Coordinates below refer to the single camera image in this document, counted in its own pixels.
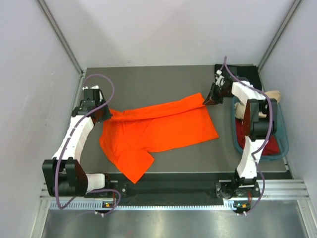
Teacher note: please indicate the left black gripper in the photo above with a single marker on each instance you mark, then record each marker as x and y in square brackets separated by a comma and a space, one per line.
[107, 115]

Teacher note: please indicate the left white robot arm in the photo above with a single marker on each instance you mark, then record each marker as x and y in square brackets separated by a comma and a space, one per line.
[63, 171]

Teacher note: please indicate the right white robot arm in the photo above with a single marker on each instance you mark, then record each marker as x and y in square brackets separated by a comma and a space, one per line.
[258, 122]

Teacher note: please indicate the teal plastic laundry basket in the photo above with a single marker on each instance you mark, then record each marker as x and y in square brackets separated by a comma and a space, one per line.
[280, 135]

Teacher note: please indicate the folded black t shirt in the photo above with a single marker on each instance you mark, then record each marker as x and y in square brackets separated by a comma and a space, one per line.
[250, 72]

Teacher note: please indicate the orange t shirt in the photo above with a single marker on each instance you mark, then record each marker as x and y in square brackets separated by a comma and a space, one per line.
[130, 137]

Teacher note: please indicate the red t shirt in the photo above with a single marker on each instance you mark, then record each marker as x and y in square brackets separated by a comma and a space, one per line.
[271, 147]

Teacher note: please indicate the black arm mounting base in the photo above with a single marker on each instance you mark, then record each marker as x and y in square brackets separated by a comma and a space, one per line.
[178, 189]

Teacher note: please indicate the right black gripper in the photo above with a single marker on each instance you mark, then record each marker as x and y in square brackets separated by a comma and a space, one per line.
[210, 100]

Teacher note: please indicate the slotted grey cable duct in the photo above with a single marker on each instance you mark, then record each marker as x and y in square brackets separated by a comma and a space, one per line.
[103, 205]

